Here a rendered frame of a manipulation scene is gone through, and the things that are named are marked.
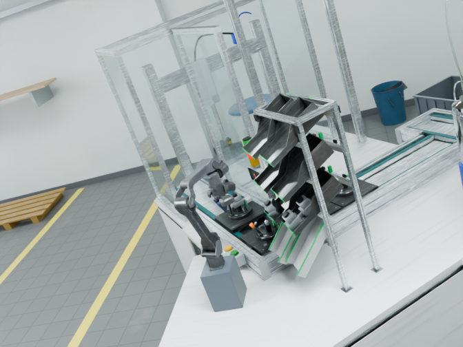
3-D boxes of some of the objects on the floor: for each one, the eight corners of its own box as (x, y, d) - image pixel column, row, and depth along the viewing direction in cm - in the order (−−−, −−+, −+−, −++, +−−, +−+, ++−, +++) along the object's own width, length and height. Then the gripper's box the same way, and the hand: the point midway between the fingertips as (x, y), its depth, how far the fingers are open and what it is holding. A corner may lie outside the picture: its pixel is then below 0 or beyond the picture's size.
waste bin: (411, 110, 609) (404, 74, 592) (415, 121, 578) (408, 82, 561) (377, 119, 619) (368, 82, 603) (379, 130, 588) (371, 92, 572)
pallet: (71, 193, 735) (67, 186, 731) (44, 222, 666) (40, 215, 662) (3, 209, 767) (0, 203, 763) (-29, 239, 698) (-33, 232, 694)
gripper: (201, 181, 251) (212, 209, 257) (218, 191, 235) (229, 221, 240) (213, 175, 253) (223, 203, 259) (229, 184, 236) (240, 215, 242)
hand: (223, 205), depth 248 cm, fingers closed
